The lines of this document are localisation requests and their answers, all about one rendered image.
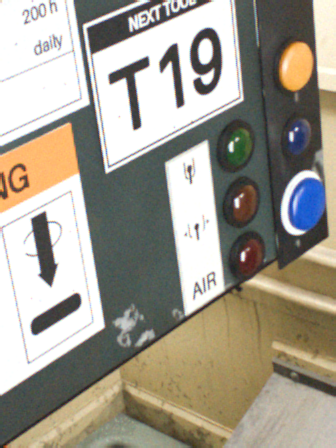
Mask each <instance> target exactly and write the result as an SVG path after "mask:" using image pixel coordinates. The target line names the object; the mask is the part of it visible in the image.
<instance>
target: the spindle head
mask: <svg viewBox="0 0 336 448"><path fill-rule="evenodd" d="M136 1H138V0H73V2H74V10H75V16H76V23H77V29H78V37H79V43H80V50H81V57H82V64H83V70H85V78H86V84H87V91H88V97H89V104H87V106H85V107H82V108H80V109H78V110H76V111H73V112H71V113H69V114H67V115H64V116H62V117H60V118H58V119H56V120H53V121H51V123H48V124H46V125H44V126H42V127H40V128H38V129H36V130H33V131H30V132H28V133H26V134H24V135H22V136H20V137H17V138H15V140H13V141H10V142H8V143H6V144H4V145H1V146H0V155H1V154H4V153H7V152H9V151H11V150H13V149H15V148H17V147H20V146H22V145H24V144H26V143H28V142H30V141H32V140H36V139H38V137H40V136H42V135H44V134H46V133H48V132H51V131H53V130H55V129H57V128H59V127H61V126H63V125H67V124H69V123H70V124H71V129H72V135H73V142H74V148H75V155H76V161H77V167H78V174H79V179H80V185H81V192H83V198H84V204H85V211H86V217H87V224H88V230H89V236H90V243H91V249H92V256H93V262H94V268H95V275H96V281H97V287H98V294H99V300H101V307H102V313H103V320H104V326H105V327H104V328H102V329H101V330H98V331H97V333H95V334H94V335H92V336H91V337H89V338H88V339H86V340H83V341H82V342H80V343H79V344H77V345H76V347H74V348H73V349H71V350H68V351H67V352H65V353H64V354H62V355H61V356H59V357H58V358H56V360H54V361H52V362H50V363H49V364H47V365H46V366H44V367H43V368H41V369H39V370H37V372H35V373H34V374H32V375H31V376H29V377H28V378H25V379H24V380H22V381H21V382H19V384H17V385H16V386H14V387H12V388H10V389H9V390H7V391H6V392H4V393H2V394H1V396H0V448H4V447H5V446H7V445H8V444H9V443H11V442H12V441H14V440H15V439H18V438H19V437H21V435H22V434H24V433H25V432H27V431H28V430H30V429H32V428H33V427H35V426H36V425H38V423H39V422H41V421H42V420H45V419H46V418H48V417H49V416H51V415H52V414H53V413H55V411H56V410H59V409H60V408H62V407H63V406H65V405H66V404H68V403H69V402H71V401H73V400H75V398H76V397H77V396H79V395H80V394H82V393H83V392H85V391H87V390H89V389H90V388H92V386H93V385H95V384H96V383H97V382H99V381H100V380H103V379H104V378H106V377H107V376H109V375H110V373H112V372H113V371H115V370H116V369H119V368H120V367H121V366H123V365H124V364H126V363H127V362H129V360H130V359H133V358H134V357H136V356H137V355H139V354H140V353H142V352H143V351H144V350H146V349H147V348H150V346H151V345H153V344H154V343H156V342H157V341H159V340H160V339H162V338H163V337H165V336H167V335H168V334H170V333H171V331H173V330H174V329H176V328H177V327H179V326H181V325H183V324H184V323H186V322H187V321H188V320H190V319H191V318H193V317H194V315H196V314H198V313H200V312H201V311H203V310H204V309H206V308H207V307H209V306H210V305H211V304H214V303H215V302H217V301H218V299H220V298H221V297H223V296H224V295H226V294H227V293H230V292H231V291H232V290H234V289H235V288H237V287H238V286H240V285H241V283H243V282H245V281H240V280H238V279H236V278H235V277H234V276H233V274H232V272H231V266H229V258H231V252H232V249H233V247H234V245H235V243H236V241H237V240H238V239H239V238H240V236H241V235H242V234H243V233H245V232H249V231H253V232H257V233H259V234H261V235H262V237H263V239H264V242H265V246H266V255H265V260H264V263H263V266H262V269H261V270H260V272H261V271H262V270H264V269H265V268H267V266H268V265H270V264H271V263H274V262H275V261H277V260H278V258H277V246H276V234H275V230H274V223H273V211H272V199H271V187H270V176H269V164H268V152H267V139H266V128H265V116H264V104H263V92H262V81H261V69H260V57H259V47H258V39H257V27H256V15H255V3H254V0H234V11H235V22H236V33H237V44H238V55H239V66H240V77H241V88H243V90H242V99H244V100H242V101H240V102H238V103H236V104H234V105H233V106H231V107H228V109H226V110H224V111H222V112H220V113H218V114H217V115H215V116H212V117H210V118H208V119H206V120H204V121H202V123H201V124H198V125H196V126H194V127H192V128H190V129H188V130H186V131H185V132H182V133H180V134H178V135H176V136H174V138H172V139H170V140H168V141H166V142H164V143H162V144H160V145H158V146H156V147H154V148H152V149H151V150H148V151H146V152H144V153H142V155H140V156H138V157H136V158H135V159H132V160H130V161H128V162H126V163H124V164H122V165H120V166H119V167H117V168H114V169H112V170H110V172H108V173H104V167H103V161H102V155H101V147H100V141H98V133H97V127H96V121H95V113H94V107H93V100H92V93H91V86H90V80H89V72H88V66H87V59H86V52H84V45H83V38H82V31H81V24H84V23H87V22H90V21H92V20H94V19H97V17H99V16H103V15H105V14H108V13H110V12H112V11H115V10H118V9H121V8H123V7H125V6H128V4H130V3H134V2H136ZM235 120H243V121H247V122H248V123H250V125H251V127H252V129H253V131H254V135H255V148H254V153H253V155H252V159H251V161H250V162H249V164H248V165H247V166H245V167H244V168H243V169H242V170H240V171H238V173H229V172H226V170H224V169H223V168H222V166H221V165H220V162H219V159H218V144H219V140H220V136H221V134H222V132H223V131H224V129H225V128H226V127H227V126H228V125H229V124H231V122H233V121H235ZM205 141H208V149H209V159H210V168H211V177H212V186H213V196H214V206H215V215H217V224H218V233H219V243H220V252H221V261H222V271H223V280H224V290H225V291H223V292H222V293H220V294H219V295H217V296H216V297H214V298H212V299H210V300H209V302H207V303H206V304H204V305H203V306H202V307H200V308H199V309H196V310H195V311H193V312H192V313H190V314H189V315H185V308H184V300H183V292H181V284H180V276H179V267H178V260H177V251H176V244H175V235H174V228H173V219H172V211H171V203H170V195H169V187H168V179H166V170H165V162H168V161H170V160H172V159H173V158H175V157H177V156H179V155H181V153H183V152H185V151H187V150H189V149H191V148H193V147H194V146H196V145H198V144H201V143H203V142H205ZM242 177H248V178H252V179H253V180H255V181H256V183H257V184H258V187H259V191H260V203H259V208H258V211H257V214H256V215H255V217H254V219H253V221H252V222H251V223H250V224H249V225H248V226H245V227H243V228H235V227H232V226H230V225H228V223H227V222H226V219H225V216H224V200H225V196H226V193H227V191H228V190H229V187H230V186H231V184H233V183H234V182H235V181H236V180H238V179H240V178H242Z"/></svg>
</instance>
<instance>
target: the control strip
mask: <svg viewBox="0 0 336 448"><path fill-rule="evenodd" d="M255 6H256V18H257V31H258V43H259V57H260V69H261V81H262V92H263V104H264V116H265V128H266V139H267V152H268V164H269V176H270V187H271V199H272V211H273V223H274V230H275V234H276V246H277V258H278V269H279V270H282V269H283V268H285V267H286V265H288V264H290V263H291V262H293V261H294V260H296V259H297V258H299V257H300V256H302V255H304V254H305V253H307V252H308V251H310V250H311V248H313V247H315V246H316V245H318V244H319V243H321V242H322V241H324V240H325V239H327V238H329V224H327V208H326V203H325V209H324V212H323V214H322V217H321V218H320V221H319V222H318V224H317V225H316V226H314V227H312V228H311V229H309V230H307V231H300V230H297V229H295V228H293V227H292V225H291V224H290V222H289V219H288V217H287V205H288V200H290V196H291V194H292V192H293V190H294V187H295V185H296V184H297V183H298V182H299V181H300V180H301V179H304V178H307V177H312V178H316V179H319V180H320V181H321V182H322V184H323V186H324V188H325V177H324V161H323V146H322V130H321V113H320V98H319V82H318V66H317V51H316V35H315V20H314V4H313V0H255ZM297 42H298V43H303V44H305V45H306V46H307V47H308V48H310V50H311V53H312V57H313V68H312V73H310V76H309V78H308V80H307V82H306V83H305V85H304V86H303V87H302V88H301V89H299V90H295V91H292V90H288V89H286V88H284V87H283V86H282V84H281V81H280V78H279V64H280V60H281V57H283V55H284V52H285V50H286V49H287V47H288V46H289V45H291V44H292V43H297ZM299 119H305V120H307V122H308V123H309V125H310V129H311V137H310V141H309V145H308V147H307V148H306V150H305V151H304V152H303V153H300V154H293V153H292V152H291V151H290V149H289V144H287V139H289V133H290V130H291V128H292V125H293V124H294V123H295V122H296V121H297V120H299ZM238 129H247V130H248V131H249V132H250V134H251V136H252V141H253V146H252V151H251V154H250V157H249V159H248V160H247V161H245V163H243V164H242V165H240V166H234V165H232V164H230V163H229V161H228V158H227V145H228V142H229V138H231V136H232V135H233V133H234V132H235V131H237V130H238ZM254 148H255V135H254V131H253V129H252V127H251V125H250V123H248V122H247V121H243V120H235V121H233V122H231V124H229V125H228V126H227V127H226V128H225V129H224V131H223V132H222V134H221V136H220V140H219V144H218V159H219V162H220V165H221V166H222V168H223V169H224V170H226V172H229V173H238V171H240V170H242V169H243V168H244V167H245V166H247V165H248V164H249V162H250V161H251V159H252V155H253V153H254ZM245 185H252V186H253V187H254V189H255V190H256V192H257V197H258V201H257V208H256V210H255V212H254V214H253V216H252V217H251V218H250V219H248V221H245V222H238V220H237V219H236V217H235V215H234V211H233V207H234V200H235V197H236V195H237V193H238V192H239V190H240V189H241V187H243V186H245ZM259 203H260V191H259V187H258V184H257V183H256V181H255V180H253V179H252V178H248V177H242V178H240V179H238V180H236V181H235V182H234V183H233V184H231V186H230V187H229V190H228V191H227V193H226V196H225V200H224V216H225V219H226V222H227V223H228V225H230V226H232V227H235V228H243V227H245V226H248V225H249V224H250V223H251V222H252V221H253V219H254V217H255V215H256V214H257V211H258V208H259ZM251 240H257V241H258V242H259V243H261V244H262V246H263V260H262V263H261V265H260V268H258V269H257V270H256V272H254V273H253V274H251V275H243V274H242V273H241V271H240V269H239V257H240V252H241V250H242V248H243V246H244V245H245V244H247V243H248V242H249V241H251ZM265 255H266V246H265V242H264V239H263V237H262V235H261V234H259V233H257V232H253V231H249V232H245V233H243V234H242V235H241V236H240V238H239V239H238V240H237V241H236V243H235V245H234V247H233V249H232V252H231V258H229V266H231V272H232V274H233V276H234V277H235V278H236V279H238V280H240V281H248V280H250V279H252V278H253V277H254V276H255V275H256V274H257V273H258V272H260V270H261V269H262V266H263V263H264V260H265Z"/></svg>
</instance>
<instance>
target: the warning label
mask: <svg viewBox="0 0 336 448"><path fill-rule="evenodd" d="M104 327H105V326H104V320H103V313H102V307H101V300H99V294H98V287H97V281H96V275H95V268H94V262H93V256H92V249H91V243H90V236H89V230H88V224H87V217H86V211H85V204H84V198H83V192H81V185H80V179H79V174H78V167H77V161H76V155H75V148H74V142H73V135H72V129H71V124H70V123H69V124H67V125H63V126H61V127H59V128H57V129H55V130H53V131H51V132H48V133H46V134H44V135H42V136H40V137H38V139H36V140H32V141H30V142H28V143H26V144H24V145H22V146H20V147H17V148H15V149H13V150H11V151H9V152H7V153H4V154H1V155H0V396H1V394H2V393H4V392H6V391H7V390H9V389H10V388H12V387H14V386H16V385H17V384H19V382H21V381H22V380H24V379H25V378H28V377H29V376H31V375H32V374H34V373H35V372H37V370H39V369H41V368H43V367H44V366H46V365H47V364H49V363H50V362H52V361H54V360H56V358H58V357H59V356H61V355H62V354H64V353H65V352H67V351H68V350H71V349H73V348H74V347H76V345H77V344H79V343H80V342H82V341H83V340H86V339H88V338H89V337H91V336H92V335H94V334H95V333H97V331H98V330H101V329H102V328H104Z"/></svg>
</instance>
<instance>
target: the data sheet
mask: <svg viewBox="0 0 336 448"><path fill-rule="evenodd" d="M87 104H89V97H88V91H87V84H86V78H85V70H83V64H82V57H81V50H80V43H79V37H78V29H77V23H76V16H75V10H74V2H73V0H0V146H1V145H4V144H6V143H8V142H10V141H13V140H15V138H17V137H20V136H22V135H24V134H26V133H28V132H30V131H33V130H36V129H38V128H40V127H42V126H44V125H46V124H48V123H51V121H53V120H56V119H58V118H60V117H62V116H64V115H67V114H69V113H71V112H73V111H76V110H78V109H80V108H82V107H85V106H87Z"/></svg>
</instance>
